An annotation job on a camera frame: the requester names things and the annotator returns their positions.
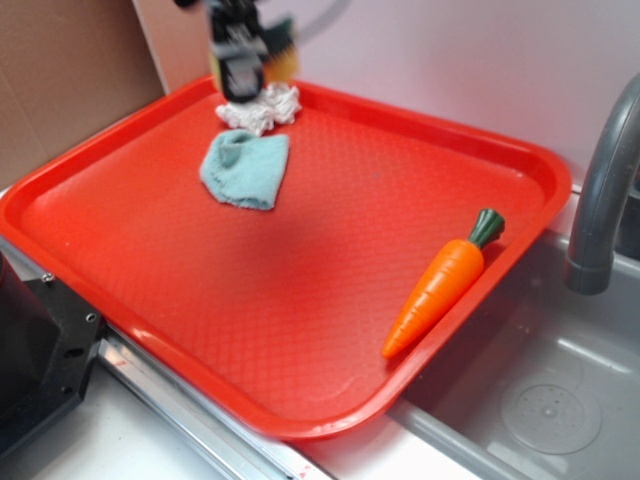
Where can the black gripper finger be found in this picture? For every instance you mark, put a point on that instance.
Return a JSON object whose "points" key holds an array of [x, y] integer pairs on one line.
{"points": [[241, 78]]}

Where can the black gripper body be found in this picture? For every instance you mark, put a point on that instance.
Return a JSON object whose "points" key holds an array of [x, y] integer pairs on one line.
{"points": [[235, 29]]}

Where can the green and yellow sponge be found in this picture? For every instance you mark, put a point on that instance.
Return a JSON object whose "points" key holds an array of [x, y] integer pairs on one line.
{"points": [[280, 61]]}

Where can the crumpled white cloth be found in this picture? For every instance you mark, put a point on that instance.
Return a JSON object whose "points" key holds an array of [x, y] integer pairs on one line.
{"points": [[277, 104]]}

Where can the light blue towel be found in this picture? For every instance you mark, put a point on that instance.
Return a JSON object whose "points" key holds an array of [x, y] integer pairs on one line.
{"points": [[245, 171]]}

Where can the brown cardboard panel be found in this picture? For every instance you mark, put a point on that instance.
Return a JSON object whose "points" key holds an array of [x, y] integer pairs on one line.
{"points": [[69, 69]]}

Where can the red plastic tray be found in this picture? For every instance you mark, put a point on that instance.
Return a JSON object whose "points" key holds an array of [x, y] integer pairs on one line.
{"points": [[280, 316]]}

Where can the orange toy carrot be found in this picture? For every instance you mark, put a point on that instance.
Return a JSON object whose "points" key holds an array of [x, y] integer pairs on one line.
{"points": [[450, 274]]}

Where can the grey faucet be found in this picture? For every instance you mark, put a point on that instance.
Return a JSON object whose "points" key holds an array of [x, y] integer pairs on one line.
{"points": [[606, 221]]}

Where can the grey plastic sink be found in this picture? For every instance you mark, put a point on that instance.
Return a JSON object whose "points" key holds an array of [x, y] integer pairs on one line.
{"points": [[539, 382]]}

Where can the silver metal rail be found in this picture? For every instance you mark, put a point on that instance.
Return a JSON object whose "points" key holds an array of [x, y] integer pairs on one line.
{"points": [[140, 421]]}

